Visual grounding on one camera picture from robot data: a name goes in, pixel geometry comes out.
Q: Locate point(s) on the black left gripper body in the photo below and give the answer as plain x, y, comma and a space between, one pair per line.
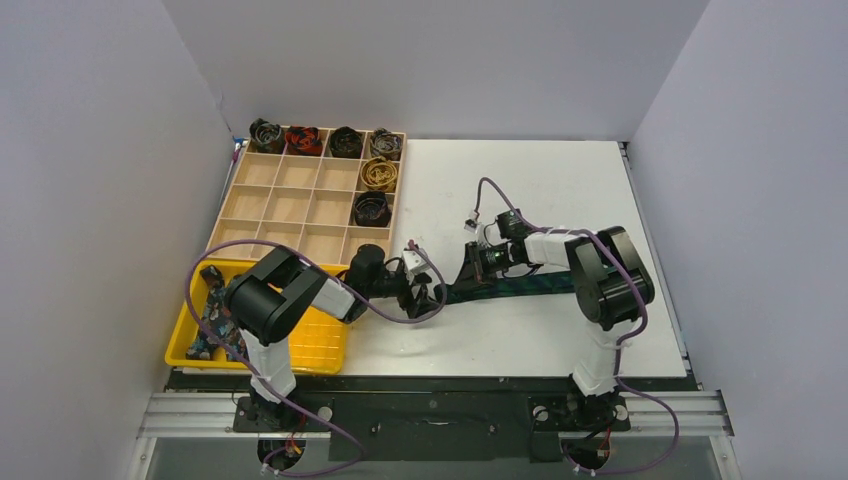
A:
392, 284

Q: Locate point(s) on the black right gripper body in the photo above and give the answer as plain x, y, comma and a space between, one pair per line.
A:
473, 266

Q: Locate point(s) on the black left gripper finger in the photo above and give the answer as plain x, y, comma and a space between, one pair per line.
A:
434, 295
416, 309

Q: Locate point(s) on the green navy striped tie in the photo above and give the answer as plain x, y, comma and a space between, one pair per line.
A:
524, 285

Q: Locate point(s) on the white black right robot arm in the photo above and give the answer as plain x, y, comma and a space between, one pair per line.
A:
610, 282

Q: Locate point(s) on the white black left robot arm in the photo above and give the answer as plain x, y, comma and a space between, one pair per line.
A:
270, 299

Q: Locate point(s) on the rolled navy floral tie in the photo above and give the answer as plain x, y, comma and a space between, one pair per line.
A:
371, 209

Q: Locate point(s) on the yellow plastic tray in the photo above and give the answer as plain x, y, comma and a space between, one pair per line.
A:
317, 344

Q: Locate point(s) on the wooden compartment organizer box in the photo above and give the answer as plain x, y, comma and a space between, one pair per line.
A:
302, 202

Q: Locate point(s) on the rolled yellow beetle tie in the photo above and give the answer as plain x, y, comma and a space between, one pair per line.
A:
379, 174

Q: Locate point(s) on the rolled grey patterned tie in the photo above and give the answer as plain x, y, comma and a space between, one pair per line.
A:
385, 143

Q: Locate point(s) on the rolled black gold tie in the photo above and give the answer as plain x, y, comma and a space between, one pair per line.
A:
346, 142

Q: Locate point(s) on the rolled red black tie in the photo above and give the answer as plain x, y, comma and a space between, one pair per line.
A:
304, 141

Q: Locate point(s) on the floral dark tie in tray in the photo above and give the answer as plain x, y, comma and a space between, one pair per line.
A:
217, 318

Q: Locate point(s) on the rolled black grey tie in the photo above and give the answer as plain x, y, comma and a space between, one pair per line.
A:
267, 137

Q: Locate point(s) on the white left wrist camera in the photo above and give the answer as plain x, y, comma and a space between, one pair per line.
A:
414, 264

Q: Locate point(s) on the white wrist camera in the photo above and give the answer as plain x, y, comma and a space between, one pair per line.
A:
488, 234
414, 264

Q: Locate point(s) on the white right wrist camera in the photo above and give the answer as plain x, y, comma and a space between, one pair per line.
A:
488, 234

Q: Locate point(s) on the aluminium black mounting rail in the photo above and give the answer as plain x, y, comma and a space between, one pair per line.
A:
209, 427

